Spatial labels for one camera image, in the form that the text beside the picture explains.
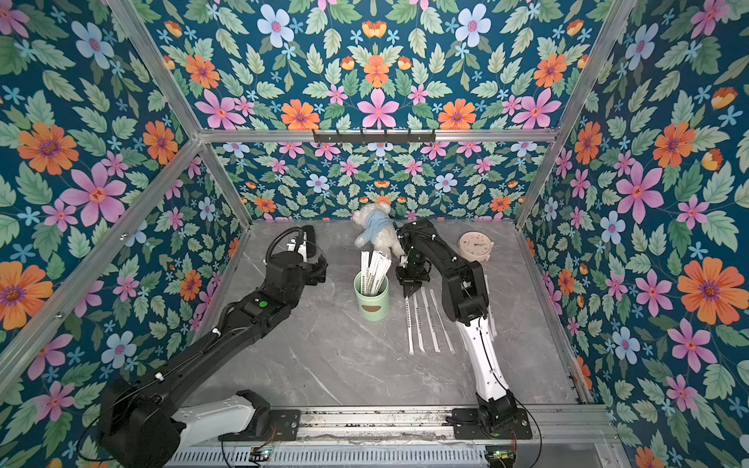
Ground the white straw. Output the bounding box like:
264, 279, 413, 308
412, 294, 425, 354
487, 292, 497, 340
429, 290, 456, 355
404, 298, 415, 355
421, 288, 441, 353

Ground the green metal straw cup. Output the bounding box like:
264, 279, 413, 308
354, 273, 391, 322

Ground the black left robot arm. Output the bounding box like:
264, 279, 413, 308
98, 251, 328, 467

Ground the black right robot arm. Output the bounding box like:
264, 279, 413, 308
396, 220, 518, 433

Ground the bundle of wrapped straws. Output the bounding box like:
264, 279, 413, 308
359, 251, 391, 296

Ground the white teddy bear blue shirt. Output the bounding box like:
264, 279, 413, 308
352, 202, 405, 259

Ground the beige round alarm clock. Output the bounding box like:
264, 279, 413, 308
458, 231, 495, 262

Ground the black wall hook rail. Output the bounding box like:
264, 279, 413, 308
312, 130, 437, 144

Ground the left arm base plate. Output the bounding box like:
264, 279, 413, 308
222, 409, 302, 443

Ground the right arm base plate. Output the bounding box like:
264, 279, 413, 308
445, 408, 534, 441

